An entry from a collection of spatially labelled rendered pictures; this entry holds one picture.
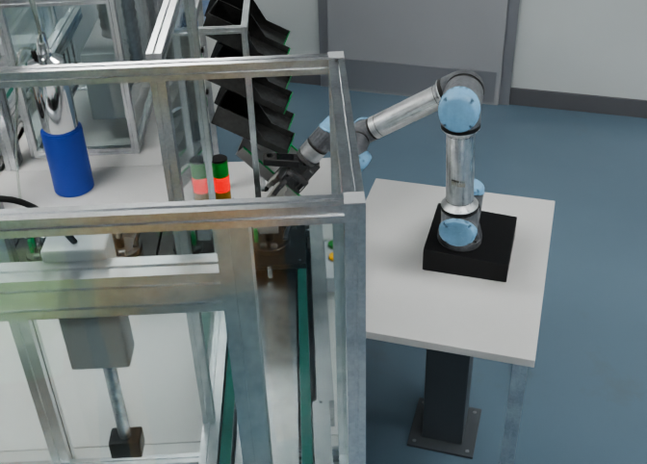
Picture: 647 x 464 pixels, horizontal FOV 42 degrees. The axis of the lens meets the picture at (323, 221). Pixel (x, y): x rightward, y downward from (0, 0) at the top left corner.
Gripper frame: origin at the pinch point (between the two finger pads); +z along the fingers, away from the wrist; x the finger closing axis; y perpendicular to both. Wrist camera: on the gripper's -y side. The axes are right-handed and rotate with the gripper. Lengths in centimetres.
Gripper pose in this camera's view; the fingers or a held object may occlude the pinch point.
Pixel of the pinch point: (264, 194)
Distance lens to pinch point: 275.2
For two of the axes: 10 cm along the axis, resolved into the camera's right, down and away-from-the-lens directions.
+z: -6.3, 6.6, 4.2
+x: -0.4, -5.6, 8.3
